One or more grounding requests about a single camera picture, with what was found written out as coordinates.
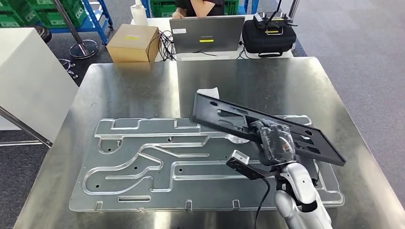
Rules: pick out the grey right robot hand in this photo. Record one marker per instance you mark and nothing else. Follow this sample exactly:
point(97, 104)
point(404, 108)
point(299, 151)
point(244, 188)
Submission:
point(277, 143)

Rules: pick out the black plastic plate frame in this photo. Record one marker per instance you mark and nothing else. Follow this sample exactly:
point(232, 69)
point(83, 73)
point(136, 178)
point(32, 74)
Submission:
point(208, 113)

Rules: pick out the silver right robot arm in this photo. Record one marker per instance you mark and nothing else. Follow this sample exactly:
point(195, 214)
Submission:
point(300, 189)

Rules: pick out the stainless steel workbench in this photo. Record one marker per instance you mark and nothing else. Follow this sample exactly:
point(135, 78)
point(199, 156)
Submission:
point(126, 88)

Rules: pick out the white tissue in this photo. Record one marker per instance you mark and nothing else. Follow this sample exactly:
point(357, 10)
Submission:
point(210, 93)

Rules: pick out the white desk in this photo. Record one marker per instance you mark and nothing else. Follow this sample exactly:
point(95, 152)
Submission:
point(234, 56)

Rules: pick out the stamped sheet metal panel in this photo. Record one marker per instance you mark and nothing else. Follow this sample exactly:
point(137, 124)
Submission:
point(189, 189)

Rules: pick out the black carrying case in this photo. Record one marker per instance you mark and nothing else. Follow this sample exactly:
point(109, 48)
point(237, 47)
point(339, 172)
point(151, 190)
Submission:
point(269, 42)

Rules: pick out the black remote controller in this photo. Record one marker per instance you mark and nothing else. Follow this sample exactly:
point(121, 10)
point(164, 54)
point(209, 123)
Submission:
point(269, 19)

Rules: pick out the grey laptop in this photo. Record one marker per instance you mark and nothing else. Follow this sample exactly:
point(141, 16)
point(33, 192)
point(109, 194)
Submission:
point(205, 31)

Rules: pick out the chrome pole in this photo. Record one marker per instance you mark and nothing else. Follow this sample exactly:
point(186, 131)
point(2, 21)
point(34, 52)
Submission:
point(293, 8)

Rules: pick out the cardboard box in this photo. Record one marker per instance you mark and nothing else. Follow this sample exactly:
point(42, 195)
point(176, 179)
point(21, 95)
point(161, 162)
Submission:
point(129, 47)

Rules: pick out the green plastic crate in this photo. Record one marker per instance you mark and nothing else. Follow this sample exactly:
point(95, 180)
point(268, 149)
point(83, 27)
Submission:
point(15, 12)
point(161, 8)
point(57, 15)

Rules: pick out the white bottle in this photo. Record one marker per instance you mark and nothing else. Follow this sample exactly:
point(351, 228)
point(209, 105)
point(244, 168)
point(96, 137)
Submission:
point(139, 15)

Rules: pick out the chrome chair base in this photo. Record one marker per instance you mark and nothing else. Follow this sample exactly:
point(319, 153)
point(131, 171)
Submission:
point(68, 68)

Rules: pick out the white cabinet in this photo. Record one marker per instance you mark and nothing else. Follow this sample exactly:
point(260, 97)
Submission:
point(31, 79)

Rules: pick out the black round seat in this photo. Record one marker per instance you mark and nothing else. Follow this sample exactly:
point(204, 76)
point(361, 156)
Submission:
point(42, 34)

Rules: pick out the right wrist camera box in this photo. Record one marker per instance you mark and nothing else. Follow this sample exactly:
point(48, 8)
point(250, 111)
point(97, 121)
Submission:
point(243, 167)

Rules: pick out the metal stanchion post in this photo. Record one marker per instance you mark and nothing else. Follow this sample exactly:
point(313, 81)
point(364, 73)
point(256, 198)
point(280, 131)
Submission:
point(84, 49)

